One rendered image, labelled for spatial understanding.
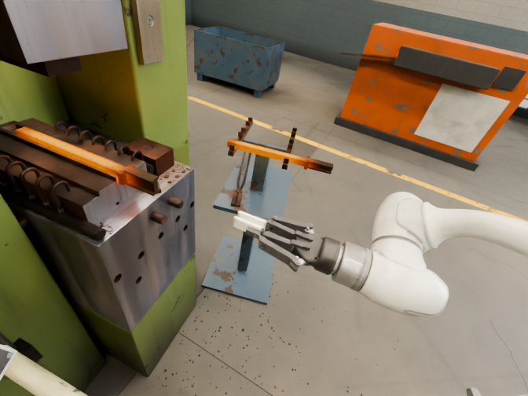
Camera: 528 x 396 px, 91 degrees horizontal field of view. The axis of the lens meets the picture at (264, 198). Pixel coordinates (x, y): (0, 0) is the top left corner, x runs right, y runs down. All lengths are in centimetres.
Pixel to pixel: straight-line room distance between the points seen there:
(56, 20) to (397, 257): 71
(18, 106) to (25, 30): 60
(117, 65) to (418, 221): 89
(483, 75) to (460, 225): 322
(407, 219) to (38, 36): 73
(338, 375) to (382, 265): 110
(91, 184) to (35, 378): 46
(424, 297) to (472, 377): 145
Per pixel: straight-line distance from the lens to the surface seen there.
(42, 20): 58
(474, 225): 64
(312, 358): 158
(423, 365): 186
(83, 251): 77
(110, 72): 98
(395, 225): 63
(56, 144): 89
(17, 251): 86
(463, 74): 377
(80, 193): 74
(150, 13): 92
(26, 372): 91
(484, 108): 405
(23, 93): 114
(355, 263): 55
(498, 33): 805
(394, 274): 56
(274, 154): 98
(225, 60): 452
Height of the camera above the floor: 142
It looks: 39 degrees down
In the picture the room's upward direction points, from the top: 12 degrees clockwise
